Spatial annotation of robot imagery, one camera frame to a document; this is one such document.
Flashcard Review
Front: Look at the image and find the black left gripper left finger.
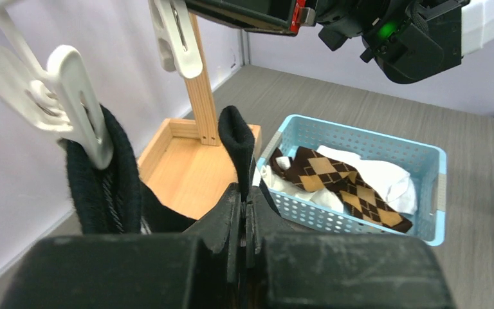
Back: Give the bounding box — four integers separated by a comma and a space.
1, 183, 241, 308

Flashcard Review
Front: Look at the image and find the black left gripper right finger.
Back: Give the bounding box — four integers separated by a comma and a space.
244, 187, 456, 308

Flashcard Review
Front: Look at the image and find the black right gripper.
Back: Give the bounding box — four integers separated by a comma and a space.
185, 0, 383, 36

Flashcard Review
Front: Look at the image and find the brown argyle sock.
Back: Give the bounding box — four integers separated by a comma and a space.
269, 147, 413, 233

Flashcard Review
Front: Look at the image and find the black white-striped sock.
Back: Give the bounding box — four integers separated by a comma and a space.
218, 106, 279, 214
64, 108, 195, 234

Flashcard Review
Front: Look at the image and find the white plastic clip hanger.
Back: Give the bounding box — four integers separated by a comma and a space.
0, 1, 203, 170

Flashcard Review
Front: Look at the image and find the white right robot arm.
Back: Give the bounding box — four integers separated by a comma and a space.
186, 0, 494, 84

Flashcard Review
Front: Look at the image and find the wooden hanger stand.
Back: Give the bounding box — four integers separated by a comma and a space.
136, 12, 262, 220

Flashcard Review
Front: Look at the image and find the light blue plastic basket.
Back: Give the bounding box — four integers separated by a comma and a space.
257, 115, 446, 247

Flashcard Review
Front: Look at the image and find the white sock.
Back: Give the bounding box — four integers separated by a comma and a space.
260, 145, 417, 215

